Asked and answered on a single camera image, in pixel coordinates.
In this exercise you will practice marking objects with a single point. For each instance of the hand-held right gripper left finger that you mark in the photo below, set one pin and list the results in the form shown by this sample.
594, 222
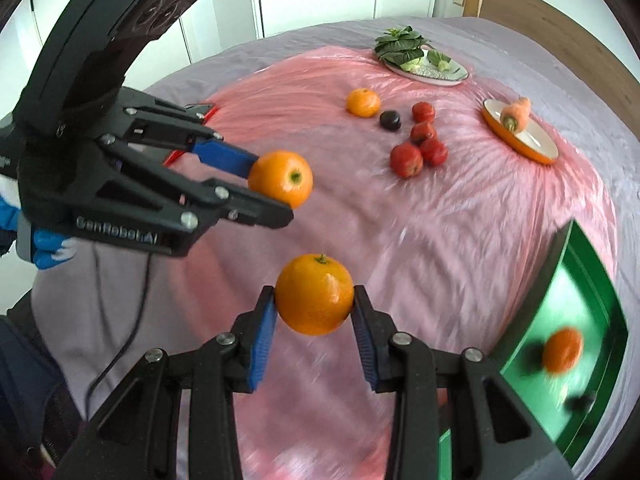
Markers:
263, 340

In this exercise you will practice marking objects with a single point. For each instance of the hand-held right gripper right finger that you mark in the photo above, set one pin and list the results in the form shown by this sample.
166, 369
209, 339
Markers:
364, 345

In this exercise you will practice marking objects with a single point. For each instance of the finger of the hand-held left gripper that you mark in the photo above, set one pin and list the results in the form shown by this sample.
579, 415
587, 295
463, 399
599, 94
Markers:
225, 157
240, 205

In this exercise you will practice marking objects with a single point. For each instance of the orange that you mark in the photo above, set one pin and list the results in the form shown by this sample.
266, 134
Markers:
363, 102
280, 179
562, 350
314, 294

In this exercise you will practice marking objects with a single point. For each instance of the red apple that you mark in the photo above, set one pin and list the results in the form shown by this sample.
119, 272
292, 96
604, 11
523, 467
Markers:
423, 132
434, 151
406, 160
423, 112

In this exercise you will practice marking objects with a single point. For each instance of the green metal tray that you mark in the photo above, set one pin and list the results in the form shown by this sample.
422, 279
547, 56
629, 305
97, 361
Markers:
570, 285

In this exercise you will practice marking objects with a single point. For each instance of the person's left hand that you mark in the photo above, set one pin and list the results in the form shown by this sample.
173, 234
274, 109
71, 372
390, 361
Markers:
52, 250

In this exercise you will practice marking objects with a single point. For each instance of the pink plastic sheet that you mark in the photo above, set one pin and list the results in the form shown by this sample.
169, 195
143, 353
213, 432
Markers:
350, 220

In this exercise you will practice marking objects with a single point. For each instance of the lilac bed sheet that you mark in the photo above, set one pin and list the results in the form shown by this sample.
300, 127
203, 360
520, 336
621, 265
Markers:
300, 40

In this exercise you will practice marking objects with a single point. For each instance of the leafy bok choy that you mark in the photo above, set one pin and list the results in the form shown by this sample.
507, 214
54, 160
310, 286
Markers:
400, 45

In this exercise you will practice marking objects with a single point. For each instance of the white oval plate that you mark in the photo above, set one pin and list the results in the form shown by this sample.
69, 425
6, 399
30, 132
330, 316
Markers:
445, 75

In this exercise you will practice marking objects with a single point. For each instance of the small bok choy piece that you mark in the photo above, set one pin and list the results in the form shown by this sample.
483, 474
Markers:
439, 59

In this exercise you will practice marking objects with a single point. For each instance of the person's dark clothing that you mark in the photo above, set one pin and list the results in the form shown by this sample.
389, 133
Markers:
30, 385

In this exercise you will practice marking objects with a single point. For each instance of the orange rimmed round plate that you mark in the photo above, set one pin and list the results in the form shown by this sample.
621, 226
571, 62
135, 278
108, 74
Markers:
537, 140

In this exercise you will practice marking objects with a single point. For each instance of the carrot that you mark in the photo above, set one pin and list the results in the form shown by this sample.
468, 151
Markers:
517, 112

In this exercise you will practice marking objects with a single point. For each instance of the wooden headboard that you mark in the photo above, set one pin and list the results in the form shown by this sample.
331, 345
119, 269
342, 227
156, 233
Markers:
550, 20

